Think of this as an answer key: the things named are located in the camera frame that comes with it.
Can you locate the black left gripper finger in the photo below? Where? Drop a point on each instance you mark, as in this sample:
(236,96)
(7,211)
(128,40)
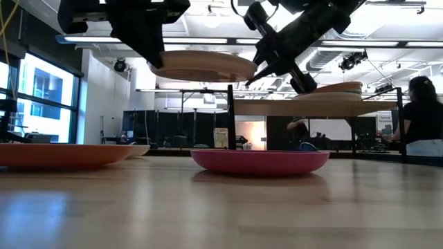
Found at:
(152,38)
(129,38)

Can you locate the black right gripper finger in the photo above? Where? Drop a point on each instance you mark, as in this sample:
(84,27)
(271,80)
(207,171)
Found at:
(264,57)
(273,72)

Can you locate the tan plates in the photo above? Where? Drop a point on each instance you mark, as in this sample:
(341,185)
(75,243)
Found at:
(325,97)

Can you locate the peach plastic plate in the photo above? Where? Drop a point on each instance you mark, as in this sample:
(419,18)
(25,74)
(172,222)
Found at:
(207,67)
(342,85)

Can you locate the magenta pink plastic plate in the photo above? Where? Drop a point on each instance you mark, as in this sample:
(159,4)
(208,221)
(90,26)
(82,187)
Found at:
(259,162)

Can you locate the white plastic plate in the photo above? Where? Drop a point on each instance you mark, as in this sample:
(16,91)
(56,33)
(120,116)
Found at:
(140,150)

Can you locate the orange-red plastic plate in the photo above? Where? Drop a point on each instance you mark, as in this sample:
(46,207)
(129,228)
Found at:
(59,155)

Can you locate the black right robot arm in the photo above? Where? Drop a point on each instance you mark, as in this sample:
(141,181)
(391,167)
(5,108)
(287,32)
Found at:
(349,7)

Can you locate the black ceiling spot lamp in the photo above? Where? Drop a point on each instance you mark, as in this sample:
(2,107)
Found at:
(351,61)
(120,65)

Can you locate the long ceiling light bar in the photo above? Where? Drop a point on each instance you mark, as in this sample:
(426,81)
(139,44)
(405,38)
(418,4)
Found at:
(194,40)

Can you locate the low strip light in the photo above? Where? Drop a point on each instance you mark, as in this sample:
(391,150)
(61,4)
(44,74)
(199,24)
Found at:
(162,90)

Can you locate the black partition curtain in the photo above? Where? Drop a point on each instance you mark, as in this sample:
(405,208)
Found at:
(166,126)
(277,133)

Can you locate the person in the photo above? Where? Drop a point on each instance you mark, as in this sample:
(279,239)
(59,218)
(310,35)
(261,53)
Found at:
(298,133)
(422,117)

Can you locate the white board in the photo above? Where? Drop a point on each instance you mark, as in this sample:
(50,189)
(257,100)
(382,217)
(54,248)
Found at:
(330,129)

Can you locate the blue round object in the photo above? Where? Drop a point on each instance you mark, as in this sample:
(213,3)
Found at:
(307,147)

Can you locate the yellow poster sign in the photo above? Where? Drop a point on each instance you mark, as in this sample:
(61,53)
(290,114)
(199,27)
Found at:
(221,137)

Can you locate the large window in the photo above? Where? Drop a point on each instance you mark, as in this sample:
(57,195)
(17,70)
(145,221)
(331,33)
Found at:
(45,103)

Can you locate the white teal banner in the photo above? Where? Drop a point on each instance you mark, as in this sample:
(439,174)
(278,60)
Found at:
(384,124)

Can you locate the black equipment stand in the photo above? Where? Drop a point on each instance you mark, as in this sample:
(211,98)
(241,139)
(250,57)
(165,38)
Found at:
(7,107)

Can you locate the silver ventilation duct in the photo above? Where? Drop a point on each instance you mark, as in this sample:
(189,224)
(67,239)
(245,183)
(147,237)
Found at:
(320,60)

